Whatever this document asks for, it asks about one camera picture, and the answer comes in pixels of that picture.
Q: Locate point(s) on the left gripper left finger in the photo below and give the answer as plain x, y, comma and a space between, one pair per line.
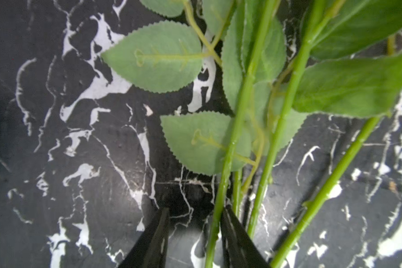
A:
150, 250

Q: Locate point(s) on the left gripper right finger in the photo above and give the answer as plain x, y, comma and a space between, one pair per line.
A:
239, 250

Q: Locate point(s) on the white rose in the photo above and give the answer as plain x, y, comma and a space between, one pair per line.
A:
325, 77
165, 56
313, 205

